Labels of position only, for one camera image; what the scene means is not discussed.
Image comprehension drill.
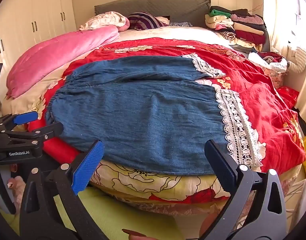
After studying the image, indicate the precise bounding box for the white floral pillow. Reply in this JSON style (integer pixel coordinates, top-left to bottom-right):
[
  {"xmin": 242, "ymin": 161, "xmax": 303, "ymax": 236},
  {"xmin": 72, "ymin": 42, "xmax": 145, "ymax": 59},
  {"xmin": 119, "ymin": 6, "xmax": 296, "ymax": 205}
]
[{"xmin": 79, "ymin": 11, "xmax": 130, "ymax": 32}]

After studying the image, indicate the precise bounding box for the blue denim pants lace trim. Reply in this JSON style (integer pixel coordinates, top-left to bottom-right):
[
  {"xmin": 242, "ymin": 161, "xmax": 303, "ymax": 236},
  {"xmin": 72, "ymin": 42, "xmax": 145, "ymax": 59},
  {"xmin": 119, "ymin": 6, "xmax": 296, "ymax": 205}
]
[{"xmin": 45, "ymin": 53, "xmax": 264, "ymax": 175}]

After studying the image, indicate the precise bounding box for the red and white clothes heap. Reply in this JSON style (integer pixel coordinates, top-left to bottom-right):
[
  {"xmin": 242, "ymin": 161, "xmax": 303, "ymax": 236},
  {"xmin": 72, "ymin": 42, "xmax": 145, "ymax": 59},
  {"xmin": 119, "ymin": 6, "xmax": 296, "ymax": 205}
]
[{"xmin": 248, "ymin": 51, "xmax": 289, "ymax": 72}]

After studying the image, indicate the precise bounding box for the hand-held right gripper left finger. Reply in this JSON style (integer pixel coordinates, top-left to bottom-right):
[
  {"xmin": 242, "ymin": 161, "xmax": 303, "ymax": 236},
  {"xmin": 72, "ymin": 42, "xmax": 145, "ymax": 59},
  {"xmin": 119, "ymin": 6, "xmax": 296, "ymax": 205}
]
[{"xmin": 19, "ymin": 140, "xmax": 105, "ymax": 240}]

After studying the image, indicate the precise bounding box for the pink plush toy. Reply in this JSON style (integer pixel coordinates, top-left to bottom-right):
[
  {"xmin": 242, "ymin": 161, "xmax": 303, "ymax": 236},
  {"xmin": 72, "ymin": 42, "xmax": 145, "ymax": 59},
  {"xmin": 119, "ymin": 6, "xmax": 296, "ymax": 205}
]
[{"xmin": 7, "ymin": 176, "xmax": 26, "ymax": 214}]

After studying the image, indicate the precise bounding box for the cream curtain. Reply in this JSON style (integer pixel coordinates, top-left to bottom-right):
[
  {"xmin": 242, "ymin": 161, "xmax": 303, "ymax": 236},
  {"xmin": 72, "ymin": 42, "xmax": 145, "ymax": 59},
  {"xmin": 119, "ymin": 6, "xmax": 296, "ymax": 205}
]
[{"xmin": 262, "ymin": 0, "xmax": 299, "ymax": 55}]

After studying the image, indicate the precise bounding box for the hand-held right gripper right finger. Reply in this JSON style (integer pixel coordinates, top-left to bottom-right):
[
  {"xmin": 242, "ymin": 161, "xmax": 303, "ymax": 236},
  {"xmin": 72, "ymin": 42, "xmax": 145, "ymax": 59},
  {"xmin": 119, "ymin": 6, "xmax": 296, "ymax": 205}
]
[{"xmin": 204, "ymin": 139, "xmax": 289, "ymax": 240}]

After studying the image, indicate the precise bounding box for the purple striped cloth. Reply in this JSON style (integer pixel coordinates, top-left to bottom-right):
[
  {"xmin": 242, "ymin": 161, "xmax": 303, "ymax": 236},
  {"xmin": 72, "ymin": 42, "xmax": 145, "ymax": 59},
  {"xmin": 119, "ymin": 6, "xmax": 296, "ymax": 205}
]
[{"xmin": 128, "ymin": 11, "xmax": 166, "ymax": 31}]

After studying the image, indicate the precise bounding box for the pink quilt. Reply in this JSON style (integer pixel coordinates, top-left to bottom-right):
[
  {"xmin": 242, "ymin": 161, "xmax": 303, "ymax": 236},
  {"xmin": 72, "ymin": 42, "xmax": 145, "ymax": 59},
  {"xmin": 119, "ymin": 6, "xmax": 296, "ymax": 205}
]
[{"xmin": 5, "ymin": 25, "xmax": 120, "ymax": 100}]

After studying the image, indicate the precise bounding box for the grey patterned cloth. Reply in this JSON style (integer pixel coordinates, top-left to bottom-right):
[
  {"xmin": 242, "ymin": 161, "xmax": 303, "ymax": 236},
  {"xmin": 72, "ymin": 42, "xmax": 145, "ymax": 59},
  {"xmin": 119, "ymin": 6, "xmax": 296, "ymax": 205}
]
[{"xmin": 168, "ymin": 21, "xmax": 193, "ymax": 28}]

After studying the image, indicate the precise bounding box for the grey padded headboard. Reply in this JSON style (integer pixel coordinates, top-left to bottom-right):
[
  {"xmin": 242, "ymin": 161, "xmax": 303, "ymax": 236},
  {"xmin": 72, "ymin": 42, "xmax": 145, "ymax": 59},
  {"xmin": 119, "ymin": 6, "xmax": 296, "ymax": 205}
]
[{"xmin": 94, "ymin": 0, "xmax": 211, "ymax": 27}]

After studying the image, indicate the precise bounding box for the red embroidered bedspread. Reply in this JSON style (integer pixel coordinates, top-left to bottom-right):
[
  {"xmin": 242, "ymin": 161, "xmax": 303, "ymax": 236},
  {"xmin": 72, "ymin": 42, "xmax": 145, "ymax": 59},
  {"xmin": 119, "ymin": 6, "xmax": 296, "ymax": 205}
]
[{"xmin": 42, "ymin": 37, "xmax": 306, "ymax": 176}]

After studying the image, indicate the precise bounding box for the stack of folded clothes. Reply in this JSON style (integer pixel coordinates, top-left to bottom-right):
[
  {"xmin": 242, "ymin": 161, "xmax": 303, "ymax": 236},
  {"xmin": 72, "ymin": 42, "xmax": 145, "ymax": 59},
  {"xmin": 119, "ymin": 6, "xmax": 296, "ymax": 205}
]
[{"xmin": 205, "ymin": 6, "xmax": 271, "ymax": 53}]

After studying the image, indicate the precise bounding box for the yellow-green floor mat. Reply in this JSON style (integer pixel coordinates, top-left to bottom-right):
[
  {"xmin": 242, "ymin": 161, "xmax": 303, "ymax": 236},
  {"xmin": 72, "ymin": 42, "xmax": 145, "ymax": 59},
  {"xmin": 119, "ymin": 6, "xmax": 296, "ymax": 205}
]
[{"xmin": 53, "ymin": 187, "xmax": 179, "ymax": 240}]

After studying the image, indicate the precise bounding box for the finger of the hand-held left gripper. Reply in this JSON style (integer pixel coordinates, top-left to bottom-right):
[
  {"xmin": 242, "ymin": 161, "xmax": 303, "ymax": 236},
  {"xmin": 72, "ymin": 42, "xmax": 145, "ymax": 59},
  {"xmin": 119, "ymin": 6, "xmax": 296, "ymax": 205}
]
[
  {"xmin": 0, "ymin": 122, "xmax": 64, "ymax": 145},
  {"xmin": 0, "ymin": 111, "xmax": 39, "ymax": 134}
]

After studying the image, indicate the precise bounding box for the red foam tube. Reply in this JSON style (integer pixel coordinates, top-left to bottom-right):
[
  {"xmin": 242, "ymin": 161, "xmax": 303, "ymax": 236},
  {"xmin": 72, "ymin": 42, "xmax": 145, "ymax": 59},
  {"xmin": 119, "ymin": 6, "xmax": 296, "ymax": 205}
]
[{"xmin": 27, "ymin": 122, "xmax": 81, "ymax": 166}]

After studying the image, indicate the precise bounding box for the white puffy jacket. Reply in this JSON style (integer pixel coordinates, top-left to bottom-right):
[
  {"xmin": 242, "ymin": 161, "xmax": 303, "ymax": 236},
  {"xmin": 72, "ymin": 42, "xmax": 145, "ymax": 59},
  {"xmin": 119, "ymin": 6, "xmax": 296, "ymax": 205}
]
[{"xmin": 286, "ymin": 45, "xmax": 306, "ymax": 74}]

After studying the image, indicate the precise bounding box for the cream wardrobe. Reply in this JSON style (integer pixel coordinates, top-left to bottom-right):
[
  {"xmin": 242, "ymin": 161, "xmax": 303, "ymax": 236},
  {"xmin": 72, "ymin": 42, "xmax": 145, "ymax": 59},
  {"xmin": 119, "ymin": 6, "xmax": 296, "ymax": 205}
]
[{"xmin": 0, "ymin": 0, "xmax": 77, "ymax": 64}]

